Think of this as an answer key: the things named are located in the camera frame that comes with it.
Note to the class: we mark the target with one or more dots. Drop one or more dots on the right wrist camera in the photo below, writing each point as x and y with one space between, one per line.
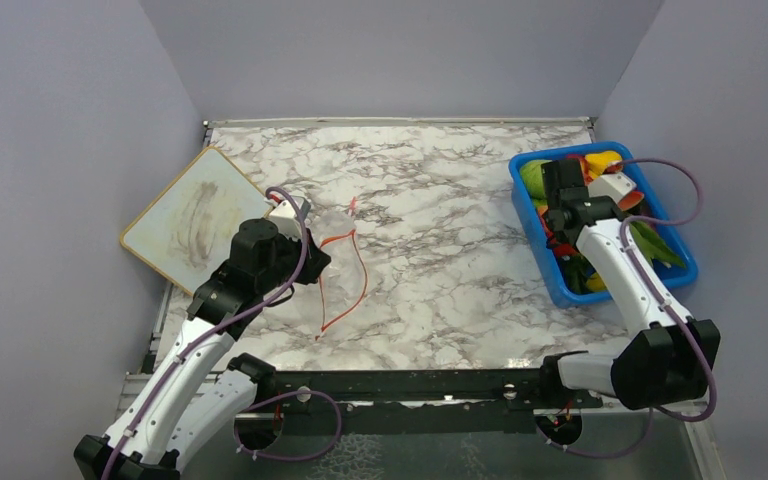
613 185

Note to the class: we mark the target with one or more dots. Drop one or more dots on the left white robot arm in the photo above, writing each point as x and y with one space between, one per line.
169 420

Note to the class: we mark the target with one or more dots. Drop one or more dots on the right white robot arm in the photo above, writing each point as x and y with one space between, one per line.
671 354

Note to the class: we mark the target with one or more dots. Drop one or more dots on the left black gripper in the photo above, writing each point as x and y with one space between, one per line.
310 271

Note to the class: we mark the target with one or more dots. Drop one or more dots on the clear orange zip top bag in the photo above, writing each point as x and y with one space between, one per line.
343 284

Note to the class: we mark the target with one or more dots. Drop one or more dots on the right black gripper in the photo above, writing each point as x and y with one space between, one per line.
563 238

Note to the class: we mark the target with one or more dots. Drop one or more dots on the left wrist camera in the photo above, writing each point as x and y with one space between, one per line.
286 215

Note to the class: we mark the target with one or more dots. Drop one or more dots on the watermelon slice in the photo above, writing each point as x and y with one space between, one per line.
631 200

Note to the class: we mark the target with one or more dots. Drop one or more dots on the blue plastic bin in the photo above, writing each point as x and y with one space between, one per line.
570 281

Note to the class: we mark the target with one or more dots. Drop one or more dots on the green leafy vegetable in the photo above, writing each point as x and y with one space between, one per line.
653 246

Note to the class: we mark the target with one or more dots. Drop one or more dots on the green cabbage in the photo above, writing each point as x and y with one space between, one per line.
532 177

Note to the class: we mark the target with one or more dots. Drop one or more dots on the yellow bell pepper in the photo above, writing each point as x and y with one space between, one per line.
594 283

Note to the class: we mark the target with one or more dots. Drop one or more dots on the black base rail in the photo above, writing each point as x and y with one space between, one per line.
394 402

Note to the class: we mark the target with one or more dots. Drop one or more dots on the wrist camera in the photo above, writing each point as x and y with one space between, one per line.
286 215
613 185

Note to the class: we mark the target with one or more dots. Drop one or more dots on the red tomato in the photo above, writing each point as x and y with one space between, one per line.
561 250

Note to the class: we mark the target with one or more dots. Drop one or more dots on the wood framed whiteboard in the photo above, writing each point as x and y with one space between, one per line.
185 233

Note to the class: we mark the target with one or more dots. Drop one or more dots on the yellow pear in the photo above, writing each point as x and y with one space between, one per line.
602 162

